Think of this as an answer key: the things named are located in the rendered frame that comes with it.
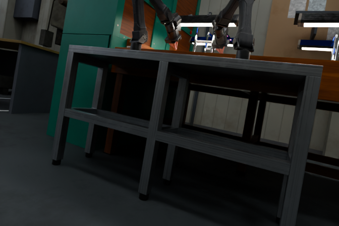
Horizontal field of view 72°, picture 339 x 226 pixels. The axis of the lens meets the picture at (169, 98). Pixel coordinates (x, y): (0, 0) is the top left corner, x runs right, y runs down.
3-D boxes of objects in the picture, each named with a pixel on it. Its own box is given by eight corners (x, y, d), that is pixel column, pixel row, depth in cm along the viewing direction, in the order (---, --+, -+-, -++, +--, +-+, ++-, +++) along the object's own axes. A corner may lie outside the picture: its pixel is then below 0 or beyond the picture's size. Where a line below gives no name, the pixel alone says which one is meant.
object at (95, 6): (112, 34, 166) (134, -100, 164) (62, 33, 192) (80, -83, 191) (189, 68, 285) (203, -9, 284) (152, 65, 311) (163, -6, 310)
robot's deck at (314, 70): (321, 77, 79) (323, 65, 79) (67, 51, 130) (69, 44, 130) (299, 95, 161) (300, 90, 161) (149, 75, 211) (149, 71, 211)
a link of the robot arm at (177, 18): (174, 22, 162) (167, 6, 155) (183, 21, 156) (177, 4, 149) (164, 32, 156) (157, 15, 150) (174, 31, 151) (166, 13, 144)
